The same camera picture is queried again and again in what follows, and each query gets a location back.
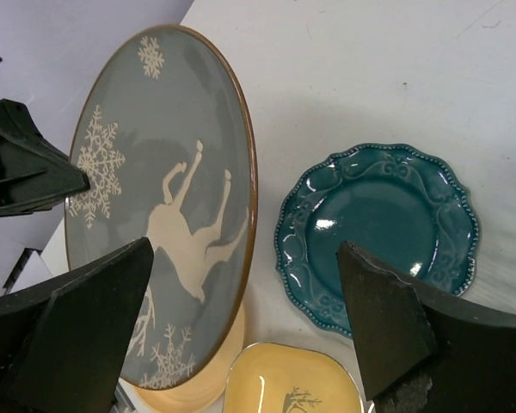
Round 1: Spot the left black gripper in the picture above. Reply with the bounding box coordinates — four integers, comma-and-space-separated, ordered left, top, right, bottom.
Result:
0, 56, 90, 218

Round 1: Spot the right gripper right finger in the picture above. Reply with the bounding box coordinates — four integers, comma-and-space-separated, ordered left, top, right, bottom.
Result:
336, 242, 516, 412

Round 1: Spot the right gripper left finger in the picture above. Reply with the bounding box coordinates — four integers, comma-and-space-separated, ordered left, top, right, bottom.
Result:
0, 237, 154, 412

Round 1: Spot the grey plate with deer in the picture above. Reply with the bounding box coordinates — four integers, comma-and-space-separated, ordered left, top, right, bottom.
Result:
64, 24, 258, 391

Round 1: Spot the round yellow plate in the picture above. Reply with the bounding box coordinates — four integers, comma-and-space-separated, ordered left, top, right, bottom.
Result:
126, 305, 246, 412

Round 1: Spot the teal scalloped plate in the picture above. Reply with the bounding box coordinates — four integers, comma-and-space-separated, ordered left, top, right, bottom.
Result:
273, 143, 481, 337

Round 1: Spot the square yellow panda dish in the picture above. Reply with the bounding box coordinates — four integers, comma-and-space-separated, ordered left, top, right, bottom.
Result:
223, 342, 365, 413

